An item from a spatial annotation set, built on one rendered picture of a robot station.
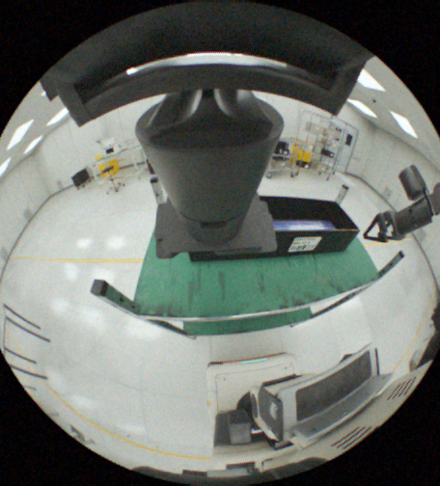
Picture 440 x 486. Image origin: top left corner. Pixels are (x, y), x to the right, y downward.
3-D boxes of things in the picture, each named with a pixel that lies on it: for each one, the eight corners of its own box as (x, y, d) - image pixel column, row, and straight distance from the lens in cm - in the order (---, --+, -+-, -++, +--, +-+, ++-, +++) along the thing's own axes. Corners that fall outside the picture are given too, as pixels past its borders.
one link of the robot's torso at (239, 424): (288, 413, 90) (314, 430, 72) (228, 425, 85) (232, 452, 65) (284, 368, 81) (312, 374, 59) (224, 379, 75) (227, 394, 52)
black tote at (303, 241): (190, 261, 41) (182, 234, 33) (194, 222, 53) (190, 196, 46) (344, 251, 65) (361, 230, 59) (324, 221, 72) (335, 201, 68)
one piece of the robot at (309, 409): (343, 391, 59) (398, 389, 47) (256, 425, 48) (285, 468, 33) (338, 348, 55) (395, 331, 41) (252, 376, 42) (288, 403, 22)
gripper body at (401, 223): (383, 212, 41) (406, 200, 39) (395, 215, 51) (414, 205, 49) (391, 240, 40) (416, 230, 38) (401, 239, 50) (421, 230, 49)
